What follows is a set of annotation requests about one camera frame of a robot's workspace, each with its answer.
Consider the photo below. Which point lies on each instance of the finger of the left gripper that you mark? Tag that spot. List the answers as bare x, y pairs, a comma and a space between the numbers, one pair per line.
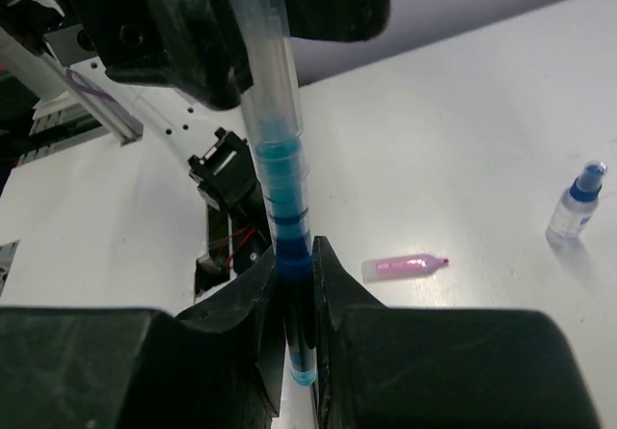
337, 20

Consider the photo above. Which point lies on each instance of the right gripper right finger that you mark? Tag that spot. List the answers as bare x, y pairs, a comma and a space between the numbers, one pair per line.
382, 367

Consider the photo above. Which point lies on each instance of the pink highlighter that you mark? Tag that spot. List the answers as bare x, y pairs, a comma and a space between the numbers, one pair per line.
402, 267

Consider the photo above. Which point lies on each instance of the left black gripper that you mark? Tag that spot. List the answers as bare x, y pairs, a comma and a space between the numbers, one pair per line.
192, 45

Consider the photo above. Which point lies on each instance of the clear blue-cap spray bottle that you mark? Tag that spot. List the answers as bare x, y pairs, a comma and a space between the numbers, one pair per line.
576, 205

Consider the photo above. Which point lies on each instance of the blue pen with label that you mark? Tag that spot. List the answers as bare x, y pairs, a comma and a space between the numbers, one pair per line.
282, 174

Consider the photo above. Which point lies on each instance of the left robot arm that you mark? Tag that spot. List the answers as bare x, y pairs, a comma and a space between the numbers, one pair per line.
211, 145

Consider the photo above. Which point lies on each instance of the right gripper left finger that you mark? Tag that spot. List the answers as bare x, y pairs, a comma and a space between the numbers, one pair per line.
218, 364

